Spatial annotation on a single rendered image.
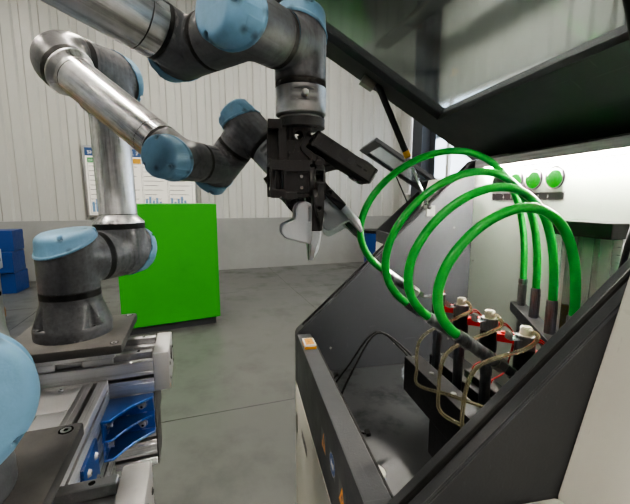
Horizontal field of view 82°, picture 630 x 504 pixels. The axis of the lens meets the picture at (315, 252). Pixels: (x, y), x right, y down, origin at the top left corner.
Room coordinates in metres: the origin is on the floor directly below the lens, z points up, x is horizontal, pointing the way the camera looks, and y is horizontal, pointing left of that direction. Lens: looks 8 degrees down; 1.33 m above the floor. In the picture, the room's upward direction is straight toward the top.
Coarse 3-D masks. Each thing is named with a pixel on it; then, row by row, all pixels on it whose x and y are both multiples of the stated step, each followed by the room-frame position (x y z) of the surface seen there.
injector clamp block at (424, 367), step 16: (432, 368) 0.72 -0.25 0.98; (448, 368) 0.72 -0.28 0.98; (464, 368) 0.72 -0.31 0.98; (432, 384) 0.65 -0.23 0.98; (448, 384) 0.65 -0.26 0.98; (464, 384) 0.66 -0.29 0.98; (416, 400) 0.71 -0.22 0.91; (432, 400) 0.65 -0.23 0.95; (448, 400) 0.60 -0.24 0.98; (432, 416) 0.65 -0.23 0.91; (464, 416) 0.55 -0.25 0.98; (432, 432) 0.65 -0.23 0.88; (448, 432) 0.59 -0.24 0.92; (432, 448) 0.64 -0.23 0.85
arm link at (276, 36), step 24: (216, 0) 0.43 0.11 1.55; (240, 0) 0.42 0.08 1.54; (264, 0) 0.45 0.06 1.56; (192, 24) 0.49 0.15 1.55; (216, 24) 0.43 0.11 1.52; (240, 24) 0.43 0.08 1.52; (264, 24) 0.45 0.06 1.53; (288, 24) 0.48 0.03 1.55; (216, 48) 0.48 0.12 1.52; (240, 48) 0.46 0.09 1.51; (264, 48) 0.47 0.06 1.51; (288, 48) 0.49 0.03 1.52
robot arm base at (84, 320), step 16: (48, 304) 0.72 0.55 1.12; (64, 304) 0.72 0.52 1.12; (80, 304) 0.73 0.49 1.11; (96, 304) 0.76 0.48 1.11; (48, 320) 0.71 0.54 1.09; (64, 320) 0.71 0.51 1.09; (80, 320) 0.72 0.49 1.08; (96, 320) 0.75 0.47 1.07; (112, 320) 0.80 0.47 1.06; (32, 336) 0.71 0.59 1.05; (48, 336) 0.70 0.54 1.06; (64, 336) 0.70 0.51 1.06; (80, 336) 0.72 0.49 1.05; (96, 336) 0.74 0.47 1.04
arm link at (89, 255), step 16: (48, 240) 0.72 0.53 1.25; (64, 240) 0.72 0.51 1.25; (80, 240) 0.74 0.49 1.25; (96, 240) 0.79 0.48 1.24; (32, 256) 0.73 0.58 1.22; (48, 256) 0.71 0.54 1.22; (64, 256) 0.72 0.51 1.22; (80, 256) 0.74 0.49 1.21; (96, 256) 0.77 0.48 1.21; (112, 256) 0.81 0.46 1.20; (48, 272) 0.71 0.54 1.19; (64, 272) 0.72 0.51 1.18; (80, 272) 0.74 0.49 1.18; (96, 272) 0.77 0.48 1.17; (112, 272) 0.82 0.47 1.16; (48, 288) 0.71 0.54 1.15; (64, 288) 0.72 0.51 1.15; (80, 288) 0.74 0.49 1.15; (96, 288) 0.77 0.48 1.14
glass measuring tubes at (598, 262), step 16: (576, 224) 0.71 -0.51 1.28; (592, 224) 0.67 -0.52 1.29; (608, 224) 0.64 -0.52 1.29; (624, 224) 0.64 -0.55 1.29; (560, 240) 0.75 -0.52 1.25; (576, 240) 0.72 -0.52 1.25; (592, 240) 0.68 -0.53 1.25; (608, 240) 0.65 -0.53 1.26; (624, 240) 0.64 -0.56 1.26; (560, 256) 0.75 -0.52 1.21; (592, 256) 0.68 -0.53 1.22; (608, 256) 0.65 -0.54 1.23; (560, 272) 0.76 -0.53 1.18; (592, 272) 0.69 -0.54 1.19; (608, 272) 0.65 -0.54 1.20; (560, 288) 0.76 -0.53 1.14; (592, 288) 0.69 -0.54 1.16; (560, 304) 0.76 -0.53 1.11; (560, 320) 0.73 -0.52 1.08
